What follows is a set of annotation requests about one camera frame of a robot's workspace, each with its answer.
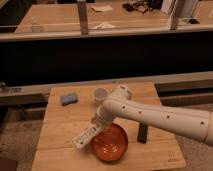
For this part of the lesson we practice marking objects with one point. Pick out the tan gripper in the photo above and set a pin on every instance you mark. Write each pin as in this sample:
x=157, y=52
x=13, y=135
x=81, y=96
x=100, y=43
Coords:
x=98, y=122

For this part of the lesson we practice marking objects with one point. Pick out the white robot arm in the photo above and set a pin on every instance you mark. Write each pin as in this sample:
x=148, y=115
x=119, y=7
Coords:
x=193, y=124

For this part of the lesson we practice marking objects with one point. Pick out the clear bottle on far table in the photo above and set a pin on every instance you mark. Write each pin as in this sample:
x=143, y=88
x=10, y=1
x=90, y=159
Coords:
x=35, y=26

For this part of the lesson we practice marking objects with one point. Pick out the blue sponge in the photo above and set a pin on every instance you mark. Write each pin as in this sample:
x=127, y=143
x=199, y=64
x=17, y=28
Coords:
x=68, y=99

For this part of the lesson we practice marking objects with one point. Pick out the black rectangular block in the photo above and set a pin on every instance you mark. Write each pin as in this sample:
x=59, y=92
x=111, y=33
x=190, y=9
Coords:
x=142, y=133

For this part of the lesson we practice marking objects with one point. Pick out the white crumpled cloth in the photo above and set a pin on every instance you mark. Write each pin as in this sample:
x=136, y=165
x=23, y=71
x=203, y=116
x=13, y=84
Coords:
x=104, y=25

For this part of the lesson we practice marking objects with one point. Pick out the white paper sheet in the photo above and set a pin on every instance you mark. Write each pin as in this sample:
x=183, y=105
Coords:
x=102, y=8

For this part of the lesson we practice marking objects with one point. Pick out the grey metal post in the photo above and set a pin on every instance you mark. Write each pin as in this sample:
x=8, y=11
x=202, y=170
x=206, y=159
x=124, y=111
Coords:
x=83, y=19
x=176, y=13

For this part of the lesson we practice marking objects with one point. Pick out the grey metal post right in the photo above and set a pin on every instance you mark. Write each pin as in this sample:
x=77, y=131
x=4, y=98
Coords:
x=176, y=13

